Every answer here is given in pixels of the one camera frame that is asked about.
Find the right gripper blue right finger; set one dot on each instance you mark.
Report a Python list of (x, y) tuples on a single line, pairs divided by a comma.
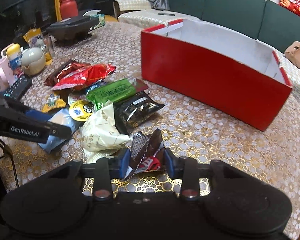
[(173, 165)]

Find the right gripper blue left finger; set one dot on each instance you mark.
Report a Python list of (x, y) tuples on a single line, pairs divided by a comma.
[(118, 165)]

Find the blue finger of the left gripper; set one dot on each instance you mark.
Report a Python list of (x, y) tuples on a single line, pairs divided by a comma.
[(37, 116)]

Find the brown chocolate wrapper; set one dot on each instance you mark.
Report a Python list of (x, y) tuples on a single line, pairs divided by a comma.
[(146, 153)]

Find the yellow small snack packet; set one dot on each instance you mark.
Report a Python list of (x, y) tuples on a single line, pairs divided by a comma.
[(53, 101)]

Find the light blue snack packet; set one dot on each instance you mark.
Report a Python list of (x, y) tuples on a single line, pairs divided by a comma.
[(63, 128)]

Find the cream snack bag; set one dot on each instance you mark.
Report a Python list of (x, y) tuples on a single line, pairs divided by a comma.
[(100, 137)]

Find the yellow minion pouch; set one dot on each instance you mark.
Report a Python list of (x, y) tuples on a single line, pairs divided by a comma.
[(81, 110)]

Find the black snack packet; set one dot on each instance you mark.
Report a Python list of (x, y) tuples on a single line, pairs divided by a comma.
[(133, 111)]

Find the dark red snack bag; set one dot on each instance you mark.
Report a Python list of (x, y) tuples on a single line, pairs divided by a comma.
[(62, 71)]

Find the green snack bar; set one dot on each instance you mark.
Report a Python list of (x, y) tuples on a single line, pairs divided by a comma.
[(116, 91)]

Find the green jelly cup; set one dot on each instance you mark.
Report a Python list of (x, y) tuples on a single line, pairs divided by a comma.
[(73, 97)]

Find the black remote with buttons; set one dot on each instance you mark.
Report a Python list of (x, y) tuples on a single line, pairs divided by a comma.
[(19, 88)]

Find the pink mug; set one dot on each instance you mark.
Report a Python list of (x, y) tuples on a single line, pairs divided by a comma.
[(7, 77)]

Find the grey ball in bowl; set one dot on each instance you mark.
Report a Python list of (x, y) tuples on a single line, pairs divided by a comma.
[(33, 61)]

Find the yellow capped white bottle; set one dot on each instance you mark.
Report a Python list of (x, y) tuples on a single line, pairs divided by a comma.
[(14, 56)]

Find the clear glass jar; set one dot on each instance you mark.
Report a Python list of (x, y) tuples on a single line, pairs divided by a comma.
[(35, 38)]

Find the black tray device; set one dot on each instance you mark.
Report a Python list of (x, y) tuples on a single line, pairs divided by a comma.
[(71, 28)]

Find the red cardboard box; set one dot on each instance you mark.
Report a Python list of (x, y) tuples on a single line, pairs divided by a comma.
[(218, 66)]

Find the red water bottle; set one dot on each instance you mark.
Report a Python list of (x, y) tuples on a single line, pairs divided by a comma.
[(68, 9)]

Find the tissue pack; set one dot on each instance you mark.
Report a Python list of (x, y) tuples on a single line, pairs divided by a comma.
[(96, 17)]

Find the phone on sofa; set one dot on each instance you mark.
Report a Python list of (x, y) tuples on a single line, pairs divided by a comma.
[(165, 14)]

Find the green sofa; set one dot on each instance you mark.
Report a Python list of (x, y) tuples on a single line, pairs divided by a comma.
[(261, 20)]

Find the beige handbag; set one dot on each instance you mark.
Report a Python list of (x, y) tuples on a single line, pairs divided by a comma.
[(292, 53)]

